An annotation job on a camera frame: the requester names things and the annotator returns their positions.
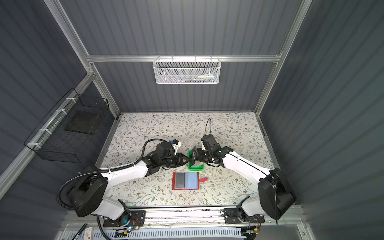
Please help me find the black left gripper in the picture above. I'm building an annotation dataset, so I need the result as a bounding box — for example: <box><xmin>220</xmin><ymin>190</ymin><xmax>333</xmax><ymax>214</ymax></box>
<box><xmin>159</xmin><ymin>152</ymin><xmax>191</xmax><ymax>168</ymax></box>

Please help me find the grey VIP credit card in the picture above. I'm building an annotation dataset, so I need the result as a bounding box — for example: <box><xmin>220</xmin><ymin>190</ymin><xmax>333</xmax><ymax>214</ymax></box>
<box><xmin>174</xmin><ymin>173</ymin><xmax>186</xmax><ymax>190</ymax></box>

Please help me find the red card holder wallet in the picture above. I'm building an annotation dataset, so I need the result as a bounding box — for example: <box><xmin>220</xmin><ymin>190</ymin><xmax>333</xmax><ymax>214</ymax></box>
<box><xmin>172</xmin><ymin>172</ymin><xmax>208</xmax><ymax>191</ymax></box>

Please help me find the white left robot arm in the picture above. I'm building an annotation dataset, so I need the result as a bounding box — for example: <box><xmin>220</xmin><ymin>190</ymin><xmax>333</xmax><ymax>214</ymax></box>
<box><xmin>66</xmin><ymin>139</ymin><xmax>190</xmax><ymax>220</ymax></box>

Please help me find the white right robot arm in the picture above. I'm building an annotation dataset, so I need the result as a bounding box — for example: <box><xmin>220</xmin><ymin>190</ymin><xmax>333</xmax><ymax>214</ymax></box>
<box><xmin>192</xmin><ymin>134</ymin><xmax>297</xmax><ymax>222</ymax></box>

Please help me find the green card tray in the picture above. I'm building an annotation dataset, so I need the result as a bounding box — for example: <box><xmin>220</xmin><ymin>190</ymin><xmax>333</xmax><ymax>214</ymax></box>
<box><xmin>188</xmin><ymin>151</ymin><xmax>204</xmax><ymax>171</ymax></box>

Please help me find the white tube in basket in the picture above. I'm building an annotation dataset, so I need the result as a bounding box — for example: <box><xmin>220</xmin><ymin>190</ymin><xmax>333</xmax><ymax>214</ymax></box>
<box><xmin>198</xmin><ymin>74</ymin><xmax>219</xmax><ymax>81</ymax></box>

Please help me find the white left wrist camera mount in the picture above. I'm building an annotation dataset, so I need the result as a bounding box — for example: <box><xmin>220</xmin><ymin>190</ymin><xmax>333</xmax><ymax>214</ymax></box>
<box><xmin>170</xmin><ymin>140</ymin><xmax>182</xmax><ymax>155</ymax></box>

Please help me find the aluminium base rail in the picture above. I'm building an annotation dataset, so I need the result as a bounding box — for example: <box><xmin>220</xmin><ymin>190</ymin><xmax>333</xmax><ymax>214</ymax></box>
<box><xmin>65</xmin><ymin>206</ymin><xmax>296</xmax><ymax>229</ymax></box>

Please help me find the white wire mesh basket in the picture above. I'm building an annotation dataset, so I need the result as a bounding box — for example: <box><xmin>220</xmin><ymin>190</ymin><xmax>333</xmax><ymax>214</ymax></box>
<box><xmin>153</xmin><ymin>59</ymin><xmax>222</xmax><ymax>85</ymax></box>

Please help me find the black wire basket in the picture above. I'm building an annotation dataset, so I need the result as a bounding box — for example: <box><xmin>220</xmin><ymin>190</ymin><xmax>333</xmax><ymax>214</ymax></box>
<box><xmin>24</xmin><ymin>89</ymin><xmax>109</xmax><ymax>164</ymax></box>

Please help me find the black corrugated cable conduit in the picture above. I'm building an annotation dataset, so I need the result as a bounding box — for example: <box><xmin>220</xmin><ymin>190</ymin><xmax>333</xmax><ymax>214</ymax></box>
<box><xmin>56</xmin><ymin>138</ymin><xmax>169</xmax><ymax>209</ymax></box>

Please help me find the white slotted cable duct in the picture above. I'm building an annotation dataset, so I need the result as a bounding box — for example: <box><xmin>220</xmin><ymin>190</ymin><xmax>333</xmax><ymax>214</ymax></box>
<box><xmin>71</xmin><ymin>227</ymin><xmax>250</xmax><ymax>240</ymax></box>

